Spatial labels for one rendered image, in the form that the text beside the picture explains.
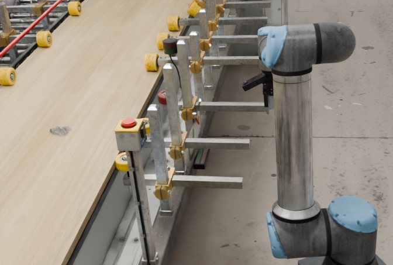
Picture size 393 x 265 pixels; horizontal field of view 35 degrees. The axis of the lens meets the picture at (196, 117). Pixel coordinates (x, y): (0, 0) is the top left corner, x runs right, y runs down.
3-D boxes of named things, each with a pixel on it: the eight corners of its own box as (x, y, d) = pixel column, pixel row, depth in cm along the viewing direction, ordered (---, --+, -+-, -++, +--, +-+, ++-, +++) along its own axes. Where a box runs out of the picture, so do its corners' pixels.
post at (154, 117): (173, 217, 227) (159, 103, 204) (172, 223, 224) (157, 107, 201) (164, 217, 228) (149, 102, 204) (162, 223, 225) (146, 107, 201)
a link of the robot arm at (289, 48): (327, 266, 191) (324, 28, 165) (271, 269, 191) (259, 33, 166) (318, 240, 205) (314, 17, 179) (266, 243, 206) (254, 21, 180)
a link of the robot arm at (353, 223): (381, 264, 192) (385, 220, 183) (326, 268, 192) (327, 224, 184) (369, 233, 205) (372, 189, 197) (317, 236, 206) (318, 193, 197)
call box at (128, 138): (147, 141, 183) (143, 118, 179) (141, 153, 177) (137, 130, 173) (124, 140, 184) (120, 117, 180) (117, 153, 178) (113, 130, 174)
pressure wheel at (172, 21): (176, 29, 322) (180, 31, 330) (177, 14, 322) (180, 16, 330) (166, 29, 323) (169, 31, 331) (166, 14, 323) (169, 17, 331)
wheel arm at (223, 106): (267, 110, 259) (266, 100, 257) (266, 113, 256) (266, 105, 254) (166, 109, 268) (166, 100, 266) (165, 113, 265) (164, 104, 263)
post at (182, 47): (196, 141, 268) (186, 38, 245) (195, 145, 265) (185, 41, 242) (188, 140, 269) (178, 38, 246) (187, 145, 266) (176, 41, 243)
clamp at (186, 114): (198, 106, 268) (197, 95, 266) (193, 121, 256) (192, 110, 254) (185, 106, 269) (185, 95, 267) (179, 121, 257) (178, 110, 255)
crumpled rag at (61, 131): (75, 128, 243) (73, 123, 242) (65, 137, 237) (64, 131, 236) (57, 125, 246) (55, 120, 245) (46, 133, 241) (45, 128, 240)
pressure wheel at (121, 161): (133, 174, 230) (128, 148, 225) (145, 182, 224) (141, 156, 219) (115, 182, 226) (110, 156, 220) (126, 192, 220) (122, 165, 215)
